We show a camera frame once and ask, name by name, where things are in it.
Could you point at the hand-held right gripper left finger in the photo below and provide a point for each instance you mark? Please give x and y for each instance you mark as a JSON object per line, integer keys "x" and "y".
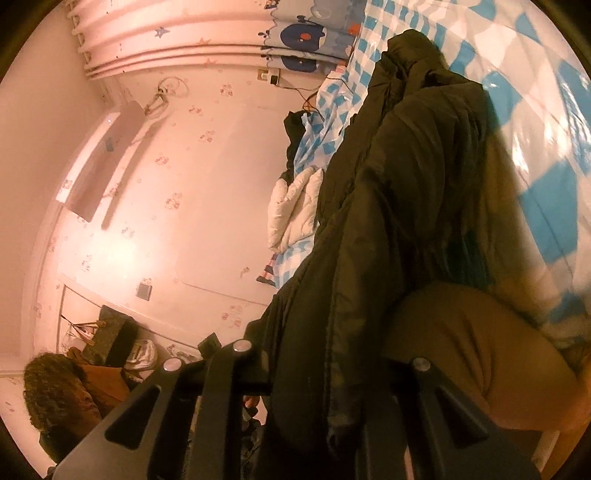
{"x": 217, "y": 415}

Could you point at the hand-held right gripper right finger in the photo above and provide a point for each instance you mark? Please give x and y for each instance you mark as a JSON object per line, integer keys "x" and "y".
{"x": 461, "y": 461}

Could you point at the black puffer jacket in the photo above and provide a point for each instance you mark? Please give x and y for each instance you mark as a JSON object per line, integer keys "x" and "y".
{"x": 392, "y": 207}

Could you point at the brown cloth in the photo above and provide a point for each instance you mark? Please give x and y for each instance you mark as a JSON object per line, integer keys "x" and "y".
{"x": 485, "y": 350}

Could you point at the dark speckled box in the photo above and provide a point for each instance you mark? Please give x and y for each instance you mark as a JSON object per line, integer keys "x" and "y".
{"x": 111, "y": 334}

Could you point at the brown coat with fur hood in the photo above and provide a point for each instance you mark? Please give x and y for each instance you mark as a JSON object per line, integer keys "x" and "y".
{"x": 55, "y": 397}

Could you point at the white quilted jacket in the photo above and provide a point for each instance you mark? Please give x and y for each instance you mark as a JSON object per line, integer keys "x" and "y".
{"x": 295, "y": 207}

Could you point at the dark crumpled garment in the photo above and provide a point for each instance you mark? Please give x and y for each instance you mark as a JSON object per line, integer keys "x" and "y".
{"x": 293, "y": 138}

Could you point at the blue white checkered bed cover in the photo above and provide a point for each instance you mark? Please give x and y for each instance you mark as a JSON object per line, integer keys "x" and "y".
{"x": 531, "y": 138}

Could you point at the whale print curtain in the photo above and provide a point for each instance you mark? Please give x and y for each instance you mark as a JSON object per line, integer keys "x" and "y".
{"x": 300, "y": 34}

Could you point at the grey wall switch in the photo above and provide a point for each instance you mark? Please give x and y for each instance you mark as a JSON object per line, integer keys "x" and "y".
{"x": 145, "y": 291}

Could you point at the white wall air conditioner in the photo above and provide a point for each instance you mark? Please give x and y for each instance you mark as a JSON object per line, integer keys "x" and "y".
{"x": 101, "y": 161}

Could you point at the wall socket with charger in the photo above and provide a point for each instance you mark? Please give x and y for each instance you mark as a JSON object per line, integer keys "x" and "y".
{"x": 268, "y": 76}

